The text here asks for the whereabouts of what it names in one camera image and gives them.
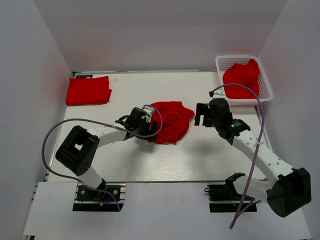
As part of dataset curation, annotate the red t shirt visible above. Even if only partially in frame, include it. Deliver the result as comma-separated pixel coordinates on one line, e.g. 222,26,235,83
65,76,112,106
151,101,195,144

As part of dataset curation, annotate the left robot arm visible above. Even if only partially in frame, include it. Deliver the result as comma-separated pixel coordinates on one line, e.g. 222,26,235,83
55,105,163,200

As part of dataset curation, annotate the crumpled red shirt in basket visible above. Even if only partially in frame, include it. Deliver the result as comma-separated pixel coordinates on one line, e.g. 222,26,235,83
223,59,260,99

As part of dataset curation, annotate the blue label sticker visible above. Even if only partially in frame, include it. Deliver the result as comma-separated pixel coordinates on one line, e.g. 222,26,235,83
75,75,93,79

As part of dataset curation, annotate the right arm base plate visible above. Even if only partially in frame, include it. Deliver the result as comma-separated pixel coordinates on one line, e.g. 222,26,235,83
204,172,245,213

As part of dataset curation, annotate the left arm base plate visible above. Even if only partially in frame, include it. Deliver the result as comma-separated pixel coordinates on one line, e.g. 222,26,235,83
72,183,126,212

